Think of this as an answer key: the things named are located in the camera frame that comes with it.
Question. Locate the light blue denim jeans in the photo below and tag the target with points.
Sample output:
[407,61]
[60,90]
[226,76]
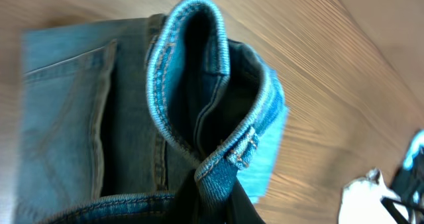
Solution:
[154,120]

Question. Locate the dark navy printed garment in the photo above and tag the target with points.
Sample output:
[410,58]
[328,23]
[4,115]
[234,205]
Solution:
[408,185]

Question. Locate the beige cloth garment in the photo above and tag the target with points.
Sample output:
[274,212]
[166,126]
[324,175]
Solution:
[361,200]

